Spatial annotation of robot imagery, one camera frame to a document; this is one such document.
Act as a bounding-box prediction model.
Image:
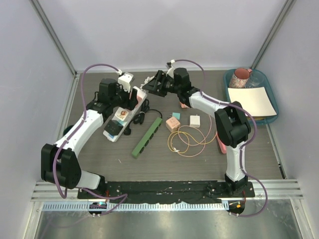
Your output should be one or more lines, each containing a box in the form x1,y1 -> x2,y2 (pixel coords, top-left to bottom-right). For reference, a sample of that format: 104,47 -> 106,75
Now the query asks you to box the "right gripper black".
143,71 -> 181,98

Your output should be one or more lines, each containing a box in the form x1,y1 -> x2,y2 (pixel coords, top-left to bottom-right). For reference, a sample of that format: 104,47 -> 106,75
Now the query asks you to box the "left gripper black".
110,81 -> 138,111

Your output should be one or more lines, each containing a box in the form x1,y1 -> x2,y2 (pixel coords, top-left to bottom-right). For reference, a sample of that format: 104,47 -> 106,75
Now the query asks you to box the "peach USB charger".
179,102 -> 188,109

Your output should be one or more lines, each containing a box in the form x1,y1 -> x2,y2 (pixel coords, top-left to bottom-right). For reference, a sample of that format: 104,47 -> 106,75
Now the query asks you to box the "teal plug adapter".
169,112 -> 180,120

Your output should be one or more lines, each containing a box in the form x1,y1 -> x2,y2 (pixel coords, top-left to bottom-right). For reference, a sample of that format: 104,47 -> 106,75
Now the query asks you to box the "green power strip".
132,118 -> 162,158

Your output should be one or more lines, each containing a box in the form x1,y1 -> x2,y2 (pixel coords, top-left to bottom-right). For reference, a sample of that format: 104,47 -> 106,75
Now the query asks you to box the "white power strip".
103,86 -> 147,142

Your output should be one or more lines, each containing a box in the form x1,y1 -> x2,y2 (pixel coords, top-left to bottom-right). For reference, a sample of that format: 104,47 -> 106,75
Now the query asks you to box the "light pink cube adapter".
165,117 -> 180,132

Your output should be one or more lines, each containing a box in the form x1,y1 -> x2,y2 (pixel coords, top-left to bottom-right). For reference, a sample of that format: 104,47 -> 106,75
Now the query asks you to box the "white USB charger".
189,115 -> 200,128

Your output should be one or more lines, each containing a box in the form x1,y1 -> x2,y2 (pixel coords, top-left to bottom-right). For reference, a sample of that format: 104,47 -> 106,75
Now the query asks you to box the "pink power strip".
216,135 -> 226,154

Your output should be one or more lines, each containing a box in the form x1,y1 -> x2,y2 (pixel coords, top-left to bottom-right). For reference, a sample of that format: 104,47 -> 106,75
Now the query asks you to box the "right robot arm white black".
141,68 -> 251,197

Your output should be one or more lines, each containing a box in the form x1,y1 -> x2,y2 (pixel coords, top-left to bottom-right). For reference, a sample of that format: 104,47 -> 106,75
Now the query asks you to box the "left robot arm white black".
41,78 -> 139,199

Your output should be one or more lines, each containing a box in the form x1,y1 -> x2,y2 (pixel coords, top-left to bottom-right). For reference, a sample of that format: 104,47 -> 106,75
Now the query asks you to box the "pink patterned mug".
228,68 -> 253,89

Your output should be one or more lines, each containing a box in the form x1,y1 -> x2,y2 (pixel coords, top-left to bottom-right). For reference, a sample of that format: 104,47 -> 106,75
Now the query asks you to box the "clear plastic cup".
245,71 -> 265,89

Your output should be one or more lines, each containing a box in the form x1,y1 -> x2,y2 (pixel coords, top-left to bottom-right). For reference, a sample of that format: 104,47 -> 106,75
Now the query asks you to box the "white paper sheet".
228,87 -> 277,117

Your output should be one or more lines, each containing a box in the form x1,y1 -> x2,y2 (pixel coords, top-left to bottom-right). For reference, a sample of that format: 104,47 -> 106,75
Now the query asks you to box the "teal plastic tray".
223,69 -> 279,125

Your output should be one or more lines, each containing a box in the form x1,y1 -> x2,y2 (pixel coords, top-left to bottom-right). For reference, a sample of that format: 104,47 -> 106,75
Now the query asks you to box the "white coiled cord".
139,76 -> 157,88

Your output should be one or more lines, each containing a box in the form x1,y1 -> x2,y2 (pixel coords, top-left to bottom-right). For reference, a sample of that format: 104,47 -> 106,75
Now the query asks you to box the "black coiled power cord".
124,99 -> 162,136

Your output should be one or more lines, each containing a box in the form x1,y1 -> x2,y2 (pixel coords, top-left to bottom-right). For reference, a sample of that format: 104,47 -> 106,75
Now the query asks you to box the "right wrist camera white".
166,59 -> 175,79

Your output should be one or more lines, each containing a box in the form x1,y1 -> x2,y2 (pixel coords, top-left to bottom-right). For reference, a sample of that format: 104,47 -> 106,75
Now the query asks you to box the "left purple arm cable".
54,63 -> 128,217

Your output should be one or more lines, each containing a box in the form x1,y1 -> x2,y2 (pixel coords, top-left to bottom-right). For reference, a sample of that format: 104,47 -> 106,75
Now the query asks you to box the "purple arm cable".
54,63 -> 128,217
171,59 -> 269,217

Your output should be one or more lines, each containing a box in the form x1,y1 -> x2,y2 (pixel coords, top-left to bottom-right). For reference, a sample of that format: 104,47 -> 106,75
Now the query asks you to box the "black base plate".
92,180 -> 255,204

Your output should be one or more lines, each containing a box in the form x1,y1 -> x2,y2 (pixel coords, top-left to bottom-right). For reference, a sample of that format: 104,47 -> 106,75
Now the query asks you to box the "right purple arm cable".
171,59 -> 269,217

